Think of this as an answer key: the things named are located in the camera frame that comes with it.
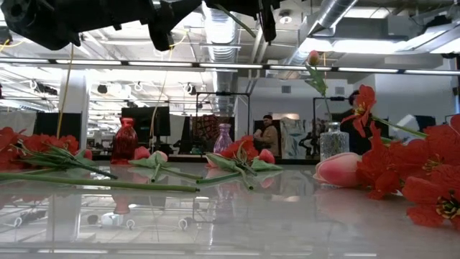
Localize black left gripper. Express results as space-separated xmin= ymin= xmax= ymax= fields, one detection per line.
xmin=71 ymin=0 xmax=203 ymax=52

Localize red tulip stems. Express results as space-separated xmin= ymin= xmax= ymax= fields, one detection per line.
xmin=89 ymin=153 xmax=321 ymax=165

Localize silver ventilation duct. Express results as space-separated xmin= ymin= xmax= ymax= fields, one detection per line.
xmin=201 ymin=6 xmax=242 ymax=116
xmin=283 ymin=0 xmax=357 ymax=73

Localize yellow cable with plug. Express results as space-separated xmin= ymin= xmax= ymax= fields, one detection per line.
xmin=149 ymin=34 xmax=188 ymax=140

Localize red blossom spray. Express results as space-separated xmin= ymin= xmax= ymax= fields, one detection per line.
xmin=218 ymin=135 xmax=259 ymax=177
xmin=341 ymin=84 xmax=460 ymax=231
xmin=0 ymin=126 xmax=119 ymax=181

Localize purple glass vase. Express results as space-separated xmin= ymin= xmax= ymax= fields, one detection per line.
xmin=213 ymin=123 xmax=234 ymax=155

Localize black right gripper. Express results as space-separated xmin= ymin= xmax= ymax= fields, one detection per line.
xmin=206 ymin=0 xmax=285 ymax=42

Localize dark red patterned fabric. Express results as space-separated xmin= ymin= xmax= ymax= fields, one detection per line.
xmin=190 ymin=114 xmax=236 ymax=154

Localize white building column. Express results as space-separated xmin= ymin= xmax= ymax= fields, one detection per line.
xmin=59 ymin=70 xmax=90 ymax=150

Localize clear cut-glass vase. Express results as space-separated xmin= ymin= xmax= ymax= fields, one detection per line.
xmin=318 ymin=121 xmax=350 ymax=163

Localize black metal stand frame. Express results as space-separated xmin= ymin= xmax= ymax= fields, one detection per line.
xmin=195 ymin=91 xmax=252 ymax=152
xmin=311 ymin=95 xmax=364 ymax=123

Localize long LED light strip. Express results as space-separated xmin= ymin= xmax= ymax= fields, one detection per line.
xmin=0 ymin=57 xmax=460 ymax=76

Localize floral printed fabric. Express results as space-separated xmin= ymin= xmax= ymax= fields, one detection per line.
xmin=280 ymin=118 xmax=321 ymax=159

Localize red ribbed glass vase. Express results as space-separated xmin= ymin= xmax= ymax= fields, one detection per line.
xmin=110 ymin=117 xmax=139 ymax=165

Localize black partition panel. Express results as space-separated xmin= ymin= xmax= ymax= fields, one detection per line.
xmin=34 ymin=112 xmax=83 ymax=141

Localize black computer monitor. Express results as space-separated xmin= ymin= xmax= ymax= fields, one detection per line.
xmin=413 ymin=114 xmax=438 ymax=132
xmin=121 ymin=106 xmax=172 ymax=137

